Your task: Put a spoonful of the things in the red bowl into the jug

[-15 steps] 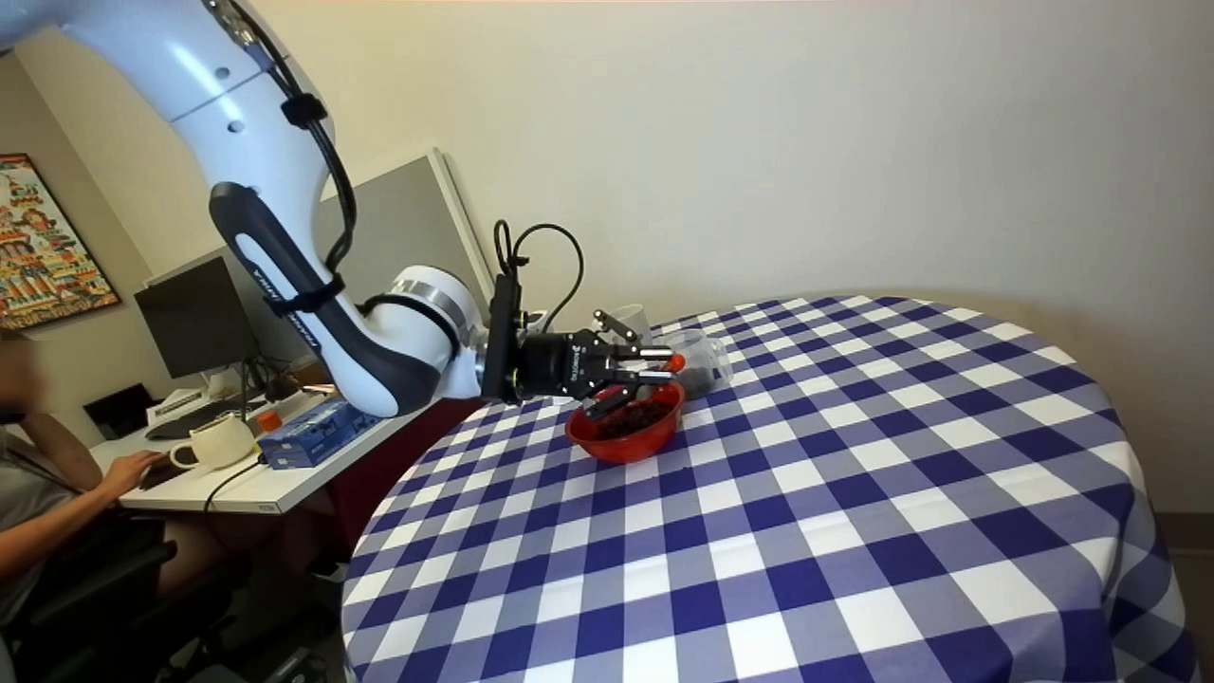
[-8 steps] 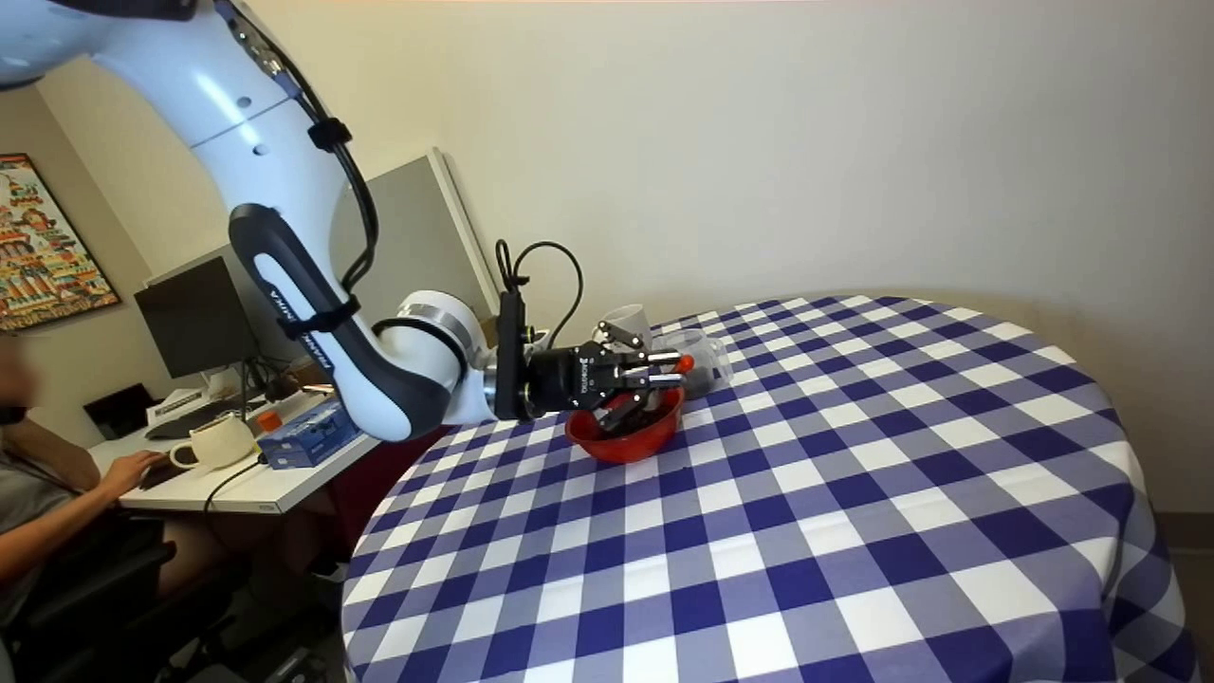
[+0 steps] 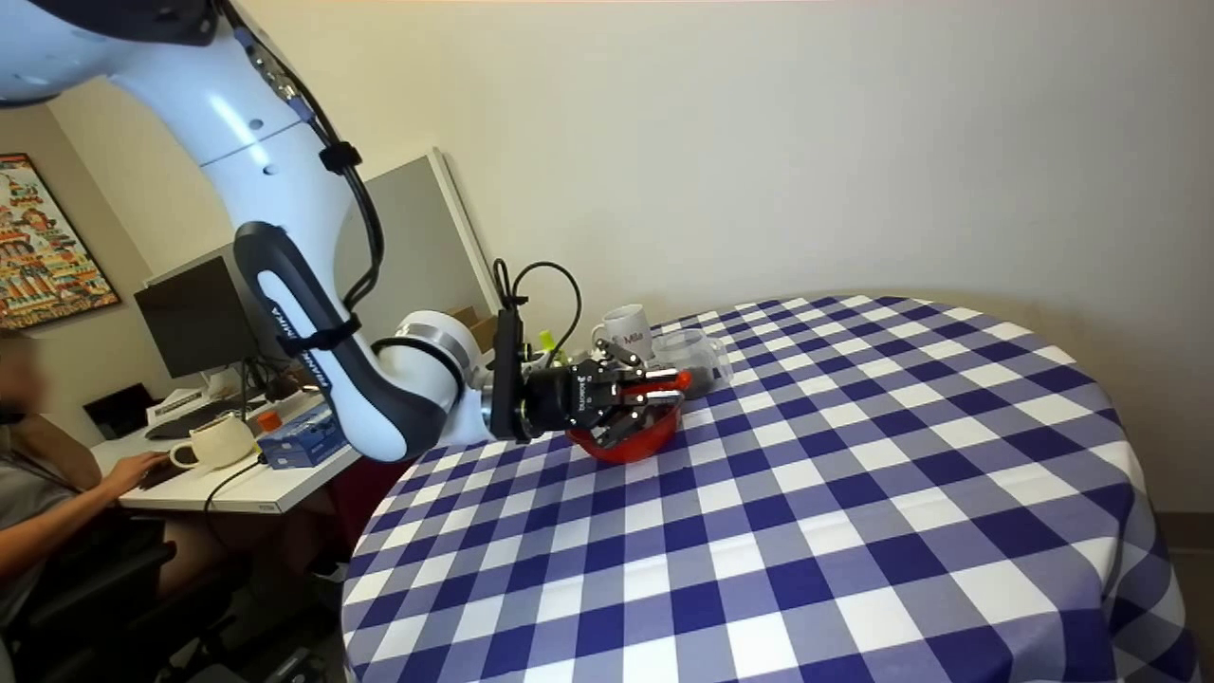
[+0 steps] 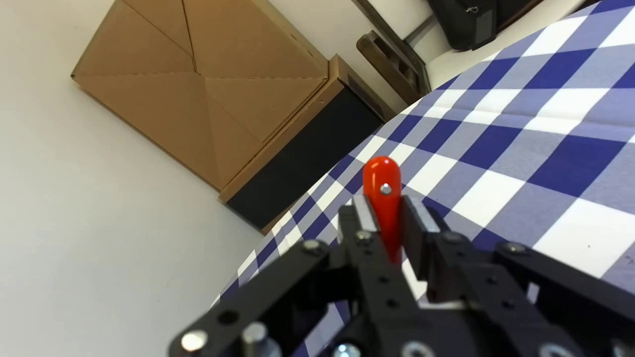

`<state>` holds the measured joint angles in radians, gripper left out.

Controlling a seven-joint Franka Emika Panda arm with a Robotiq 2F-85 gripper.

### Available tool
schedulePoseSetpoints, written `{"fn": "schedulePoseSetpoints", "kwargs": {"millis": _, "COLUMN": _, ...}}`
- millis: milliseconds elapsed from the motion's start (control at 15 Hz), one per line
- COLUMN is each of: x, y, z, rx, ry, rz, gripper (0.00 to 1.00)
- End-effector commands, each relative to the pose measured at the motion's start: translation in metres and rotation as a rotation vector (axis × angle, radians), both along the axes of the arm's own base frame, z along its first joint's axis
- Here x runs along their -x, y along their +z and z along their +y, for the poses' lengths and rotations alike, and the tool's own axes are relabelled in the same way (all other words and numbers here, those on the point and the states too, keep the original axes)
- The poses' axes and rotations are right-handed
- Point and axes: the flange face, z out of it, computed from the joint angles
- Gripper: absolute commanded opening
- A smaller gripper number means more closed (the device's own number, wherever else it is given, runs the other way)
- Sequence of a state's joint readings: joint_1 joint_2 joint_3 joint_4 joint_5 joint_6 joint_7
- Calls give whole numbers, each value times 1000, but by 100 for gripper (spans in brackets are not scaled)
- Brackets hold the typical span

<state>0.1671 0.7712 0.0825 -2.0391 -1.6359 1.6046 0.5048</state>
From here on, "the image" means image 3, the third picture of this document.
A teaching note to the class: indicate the red plastic bowl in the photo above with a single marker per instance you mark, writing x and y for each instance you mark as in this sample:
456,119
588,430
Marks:
629,440

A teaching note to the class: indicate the black office chair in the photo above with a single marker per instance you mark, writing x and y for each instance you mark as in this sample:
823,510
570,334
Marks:
87,613

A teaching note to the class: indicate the black computer monitor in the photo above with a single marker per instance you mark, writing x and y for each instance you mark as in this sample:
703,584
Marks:
192,316

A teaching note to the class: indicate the clear plastic jug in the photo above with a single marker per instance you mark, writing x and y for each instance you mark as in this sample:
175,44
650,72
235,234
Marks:
703,362

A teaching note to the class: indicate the small black box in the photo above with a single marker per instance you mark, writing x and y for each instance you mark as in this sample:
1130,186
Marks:
120,412

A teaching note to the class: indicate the blue white checkered tablecloth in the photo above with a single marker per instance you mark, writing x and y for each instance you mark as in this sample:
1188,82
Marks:
822,531

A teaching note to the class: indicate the white coffee mug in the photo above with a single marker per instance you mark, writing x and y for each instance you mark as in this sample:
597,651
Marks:
220,440

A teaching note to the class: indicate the grey white-framed partition panel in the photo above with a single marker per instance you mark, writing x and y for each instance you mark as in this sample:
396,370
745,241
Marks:
423,241

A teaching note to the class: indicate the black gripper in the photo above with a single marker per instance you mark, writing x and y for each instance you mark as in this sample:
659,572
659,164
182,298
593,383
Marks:
575,396

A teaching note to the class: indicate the white translucent mug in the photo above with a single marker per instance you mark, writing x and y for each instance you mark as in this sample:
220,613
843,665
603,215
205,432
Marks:
626,329

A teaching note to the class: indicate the white office desk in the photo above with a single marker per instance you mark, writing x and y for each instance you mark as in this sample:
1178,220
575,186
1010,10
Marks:
251,487

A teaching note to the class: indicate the dark red desk cabinet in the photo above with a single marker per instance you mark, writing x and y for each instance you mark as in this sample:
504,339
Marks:
364,487

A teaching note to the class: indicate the blue rectangular box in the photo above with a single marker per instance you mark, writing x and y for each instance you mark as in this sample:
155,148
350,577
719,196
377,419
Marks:
298,440

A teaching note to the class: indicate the framed colourful wall picture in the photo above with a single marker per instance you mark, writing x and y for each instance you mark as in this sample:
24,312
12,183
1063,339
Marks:
43,259

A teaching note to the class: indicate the seated person grey shirt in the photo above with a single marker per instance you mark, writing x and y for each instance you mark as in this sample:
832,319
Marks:
40,506

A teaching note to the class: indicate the white desk phone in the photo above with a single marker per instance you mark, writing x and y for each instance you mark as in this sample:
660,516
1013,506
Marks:
182,412

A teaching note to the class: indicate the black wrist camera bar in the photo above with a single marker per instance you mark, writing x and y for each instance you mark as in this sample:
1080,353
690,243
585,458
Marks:
504,374

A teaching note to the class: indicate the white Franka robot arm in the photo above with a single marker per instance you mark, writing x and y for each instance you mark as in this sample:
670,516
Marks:
288,192

